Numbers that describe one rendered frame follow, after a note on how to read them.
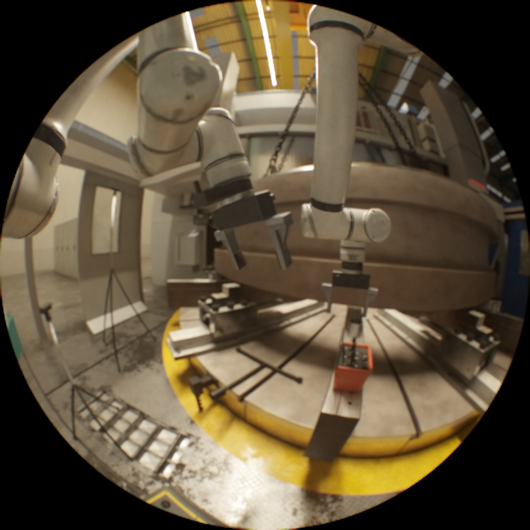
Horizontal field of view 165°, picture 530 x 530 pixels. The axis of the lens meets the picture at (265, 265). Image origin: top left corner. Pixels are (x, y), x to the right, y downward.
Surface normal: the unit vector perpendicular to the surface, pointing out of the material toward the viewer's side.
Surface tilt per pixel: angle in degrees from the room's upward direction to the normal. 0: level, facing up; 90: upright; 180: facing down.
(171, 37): 92
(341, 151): 125
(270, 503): 0
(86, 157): 90
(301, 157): 90
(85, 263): 90
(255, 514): 0
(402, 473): 0
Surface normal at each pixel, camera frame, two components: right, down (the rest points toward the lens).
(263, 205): 0.76, -0.02
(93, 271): 0.99, 0.05
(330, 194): -0.18, 0.65
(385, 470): 0.04, -0.99
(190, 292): 0.30, 0.11
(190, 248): -0.14, 0.11
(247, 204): -0.57, 0.46
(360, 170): -0.46, 0.08
